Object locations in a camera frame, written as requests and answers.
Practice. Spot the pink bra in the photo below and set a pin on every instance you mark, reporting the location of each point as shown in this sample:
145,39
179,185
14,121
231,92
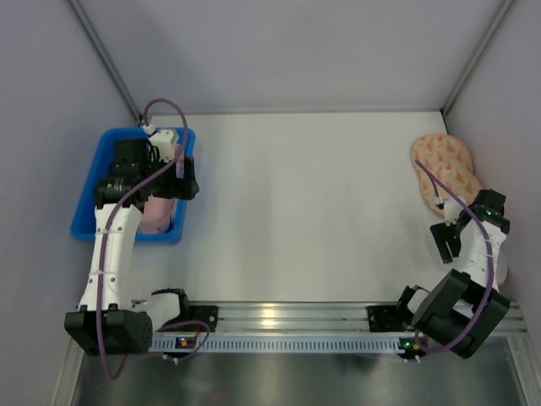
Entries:
160,206

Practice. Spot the slotted cable duct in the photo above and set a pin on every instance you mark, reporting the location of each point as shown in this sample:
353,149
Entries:
277,345

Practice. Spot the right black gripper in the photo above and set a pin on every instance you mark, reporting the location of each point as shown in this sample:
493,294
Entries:
445,238

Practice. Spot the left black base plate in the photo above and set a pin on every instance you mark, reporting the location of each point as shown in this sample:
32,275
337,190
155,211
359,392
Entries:
187,321

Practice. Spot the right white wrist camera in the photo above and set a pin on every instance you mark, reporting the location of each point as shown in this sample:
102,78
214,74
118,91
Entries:
450,209

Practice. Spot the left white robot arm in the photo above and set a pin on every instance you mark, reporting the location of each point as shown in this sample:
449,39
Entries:
106,322

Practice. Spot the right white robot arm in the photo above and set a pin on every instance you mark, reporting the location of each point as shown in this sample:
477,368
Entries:
466,303

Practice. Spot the white mesh laundry bag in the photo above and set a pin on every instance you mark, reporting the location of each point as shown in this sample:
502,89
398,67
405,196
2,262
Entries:
501,269

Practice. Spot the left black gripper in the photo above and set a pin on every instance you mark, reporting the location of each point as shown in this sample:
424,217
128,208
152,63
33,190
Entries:
186,178

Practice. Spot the blue plastic bin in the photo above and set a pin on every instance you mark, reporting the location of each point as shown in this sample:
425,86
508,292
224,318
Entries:
123,159

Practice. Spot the aluminium mounting rail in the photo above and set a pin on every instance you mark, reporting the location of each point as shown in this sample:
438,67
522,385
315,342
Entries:
341,318

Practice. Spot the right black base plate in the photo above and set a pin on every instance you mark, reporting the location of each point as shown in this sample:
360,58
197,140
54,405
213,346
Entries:
389,318

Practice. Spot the floral padded laundry case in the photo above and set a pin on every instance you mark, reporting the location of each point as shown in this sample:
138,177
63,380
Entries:
451,162

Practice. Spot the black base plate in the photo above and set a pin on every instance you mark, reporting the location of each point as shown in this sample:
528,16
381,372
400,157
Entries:
187,321
389,318

